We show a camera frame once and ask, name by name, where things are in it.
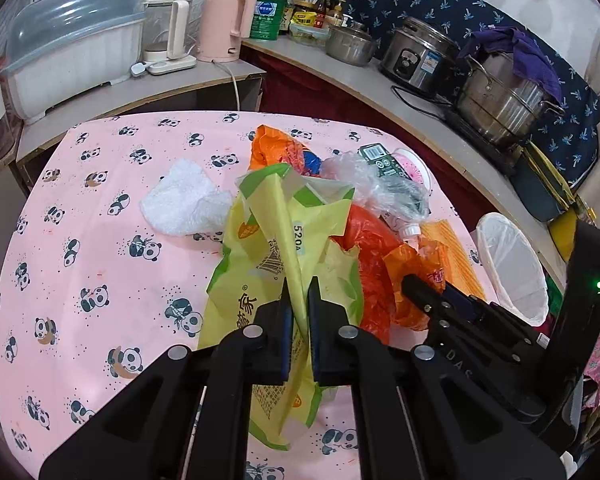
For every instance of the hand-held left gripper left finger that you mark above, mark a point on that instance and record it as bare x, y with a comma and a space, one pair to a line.
275, 340

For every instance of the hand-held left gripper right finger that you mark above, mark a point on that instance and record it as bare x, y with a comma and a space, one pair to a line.
330, 345

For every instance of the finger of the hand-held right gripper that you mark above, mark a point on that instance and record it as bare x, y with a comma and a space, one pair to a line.
462, 302
422, 295

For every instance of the small orange plastic bag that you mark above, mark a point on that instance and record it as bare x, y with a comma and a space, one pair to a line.
410, 265

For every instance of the bin with white liner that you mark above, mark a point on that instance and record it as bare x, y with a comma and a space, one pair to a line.
510, 260

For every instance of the yellow green plastic bag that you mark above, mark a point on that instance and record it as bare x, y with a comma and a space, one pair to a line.
280, 220

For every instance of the yellow plastic container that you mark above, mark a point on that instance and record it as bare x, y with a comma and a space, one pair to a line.
562, 232

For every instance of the orange striped packet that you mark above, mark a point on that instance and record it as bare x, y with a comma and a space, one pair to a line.
452, 250

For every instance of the red plastic bag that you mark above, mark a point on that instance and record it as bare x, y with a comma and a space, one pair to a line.
370, 240

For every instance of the dark blue basin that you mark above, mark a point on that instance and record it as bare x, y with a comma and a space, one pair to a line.
535, 195

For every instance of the yellow plastic strips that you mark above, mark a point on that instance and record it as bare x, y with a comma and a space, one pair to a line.
545, 167

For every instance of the pink paper cup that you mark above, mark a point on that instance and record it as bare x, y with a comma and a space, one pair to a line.
415, 170

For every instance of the clear plastic bag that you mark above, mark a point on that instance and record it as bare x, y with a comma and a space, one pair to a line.
355, 180

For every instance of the black induction cooker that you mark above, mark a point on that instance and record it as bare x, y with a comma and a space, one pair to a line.
480, 142

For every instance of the pink panda tablecloth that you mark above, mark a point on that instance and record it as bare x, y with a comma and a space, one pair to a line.
105, 260

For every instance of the large steel steamer pot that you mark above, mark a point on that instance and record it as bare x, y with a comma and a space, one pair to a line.
500, 100

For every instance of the orange bag with blue print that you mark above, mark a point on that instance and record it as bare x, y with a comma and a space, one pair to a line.
275, 147

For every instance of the purple cloth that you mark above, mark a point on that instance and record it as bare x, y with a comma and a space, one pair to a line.
525, 55

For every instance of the steel rice cooker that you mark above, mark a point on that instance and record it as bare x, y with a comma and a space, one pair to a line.
420, 60

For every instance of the steel pot with lid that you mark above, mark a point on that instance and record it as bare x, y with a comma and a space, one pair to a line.
350, 45

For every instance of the clear food container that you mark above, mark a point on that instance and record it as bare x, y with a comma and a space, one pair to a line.
307, 33

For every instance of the small brown bottle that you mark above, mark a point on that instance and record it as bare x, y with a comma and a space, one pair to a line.
338, 11

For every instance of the yellow label jar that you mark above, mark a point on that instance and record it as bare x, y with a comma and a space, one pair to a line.
303, 17

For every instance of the white plug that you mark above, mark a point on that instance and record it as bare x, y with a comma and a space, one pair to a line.
139, 69

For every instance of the dark label bottle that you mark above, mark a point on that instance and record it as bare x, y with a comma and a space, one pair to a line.
286, 17

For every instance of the green tin can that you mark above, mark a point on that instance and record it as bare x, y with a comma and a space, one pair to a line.
267, 20

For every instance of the pink electric kettle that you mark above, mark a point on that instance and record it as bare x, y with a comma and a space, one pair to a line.
220, 25

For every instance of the white dish rack clear lid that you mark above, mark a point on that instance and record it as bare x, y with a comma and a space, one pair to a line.
80, 70

